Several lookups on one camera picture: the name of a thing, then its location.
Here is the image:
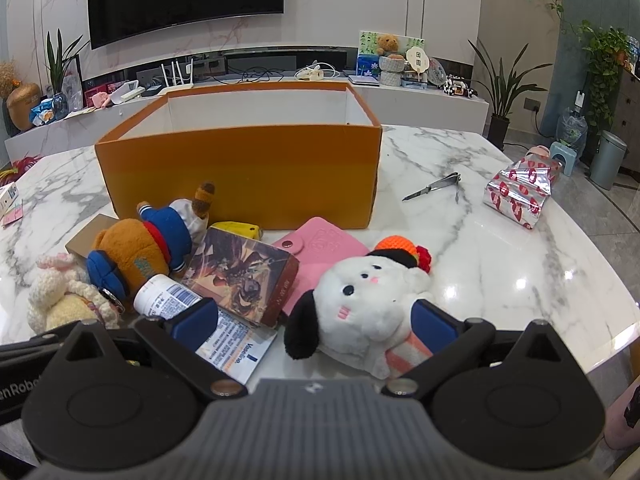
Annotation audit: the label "white router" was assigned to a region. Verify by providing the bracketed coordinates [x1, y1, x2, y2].
[159, 59, 195, 96]

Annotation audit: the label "red tassel ornament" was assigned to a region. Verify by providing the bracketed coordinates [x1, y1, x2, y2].
[0, 156, 43, 181]

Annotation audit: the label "blue snack packets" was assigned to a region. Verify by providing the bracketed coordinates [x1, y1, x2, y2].
[30, 97, 58, 126]

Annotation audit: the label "grey woven basket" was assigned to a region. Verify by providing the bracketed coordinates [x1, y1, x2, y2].
[378, 54, 407, 87]

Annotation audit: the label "round paper fan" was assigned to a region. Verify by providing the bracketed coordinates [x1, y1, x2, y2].
[402, 47, 431, 83]

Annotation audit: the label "green and blue painting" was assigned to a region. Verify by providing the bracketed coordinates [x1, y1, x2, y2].
[356, 31, 425, 78]

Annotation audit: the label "grey trash can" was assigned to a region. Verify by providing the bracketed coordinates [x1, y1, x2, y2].
[589, 130, 628, 191]

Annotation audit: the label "metal nail clipper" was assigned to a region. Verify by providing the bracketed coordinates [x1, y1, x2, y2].
[401, 171, 462, 205]

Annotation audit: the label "black white cow figurines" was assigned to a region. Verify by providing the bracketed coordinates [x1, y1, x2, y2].
[442, 75, 478, 98]

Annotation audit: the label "black picture frame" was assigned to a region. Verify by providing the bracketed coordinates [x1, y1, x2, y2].
[62, 55, 83, 111]

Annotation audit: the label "silver decorative plate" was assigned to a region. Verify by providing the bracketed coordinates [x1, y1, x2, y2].
[425, 57, 447, 86]

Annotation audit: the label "white lotion tube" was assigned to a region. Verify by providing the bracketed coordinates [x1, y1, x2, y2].
[132, 274, 278, 386]

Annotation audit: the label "pink snap card wallet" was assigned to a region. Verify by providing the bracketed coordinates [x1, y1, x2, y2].
[271, 216, 371, 316]

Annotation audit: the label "green plant in glass vase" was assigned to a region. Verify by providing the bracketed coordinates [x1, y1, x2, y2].
[44, 28, 91, 121]

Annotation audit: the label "leafy pothos plant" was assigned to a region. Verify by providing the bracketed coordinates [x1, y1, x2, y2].
[575, 20, 636, 131]

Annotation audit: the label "white cable bundle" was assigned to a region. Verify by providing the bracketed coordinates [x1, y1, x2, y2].
[295, 62, 341, 81]

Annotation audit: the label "dried flower bunch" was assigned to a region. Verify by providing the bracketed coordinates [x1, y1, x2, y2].
[0, 60, 21, 98]

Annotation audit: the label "teal plastic stool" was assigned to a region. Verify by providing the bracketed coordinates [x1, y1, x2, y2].
[549, 141, 581, 177]

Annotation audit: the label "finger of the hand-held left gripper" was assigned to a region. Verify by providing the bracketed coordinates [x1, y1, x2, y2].
[0, 324, 76, 361]

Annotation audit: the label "dark illustrated card box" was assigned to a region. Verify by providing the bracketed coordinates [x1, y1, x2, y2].
[180, 226, 301, 330]

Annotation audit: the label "yellow tape measure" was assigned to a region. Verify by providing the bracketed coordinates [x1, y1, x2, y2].
[207, 221, 264, 242]

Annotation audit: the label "white marble television console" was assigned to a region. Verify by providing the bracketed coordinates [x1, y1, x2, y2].
[5, 47, 490, 161]

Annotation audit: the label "orange cardboard box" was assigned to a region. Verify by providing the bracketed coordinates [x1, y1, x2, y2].
[95, 81, 383, 231]

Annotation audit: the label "brown round vase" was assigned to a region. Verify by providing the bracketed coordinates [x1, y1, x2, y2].
[6, 82, 42, 132]

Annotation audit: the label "white plastic device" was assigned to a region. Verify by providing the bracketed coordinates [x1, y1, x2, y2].
[110, 81, 146, 106]

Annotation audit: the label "clear water jug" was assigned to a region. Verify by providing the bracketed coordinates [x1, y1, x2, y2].
[556, 91, 588, 153]

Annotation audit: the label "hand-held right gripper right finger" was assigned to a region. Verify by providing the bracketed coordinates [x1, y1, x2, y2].
[381, 300, 576, 398]

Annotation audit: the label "gold textured box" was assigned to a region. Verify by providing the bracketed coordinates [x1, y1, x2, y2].
[65, 213, 118, 266]

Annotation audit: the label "cream crochet bunny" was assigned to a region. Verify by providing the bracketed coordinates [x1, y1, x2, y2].
[27, 253, 121, 333]

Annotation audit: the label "person's leg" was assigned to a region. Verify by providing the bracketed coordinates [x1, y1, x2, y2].
[605, 390, 640, 451]

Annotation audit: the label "brown bear plush blue outfit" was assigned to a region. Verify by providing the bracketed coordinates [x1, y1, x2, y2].
[86, 181, 217, 313]

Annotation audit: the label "white dog plush orange hat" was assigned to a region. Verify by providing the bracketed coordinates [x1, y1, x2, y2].
[283, 237, 433, 380]

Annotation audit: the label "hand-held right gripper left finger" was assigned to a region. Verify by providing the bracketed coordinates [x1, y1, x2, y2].
[50, 299, 248, 401]

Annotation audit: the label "silver red-print gift bag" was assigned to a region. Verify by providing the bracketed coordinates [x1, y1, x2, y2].
[483, 155, 563, 230]

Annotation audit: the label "tall-leaf plant in black pot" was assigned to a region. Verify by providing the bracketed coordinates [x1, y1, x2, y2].
[467, 37, 553, 151]

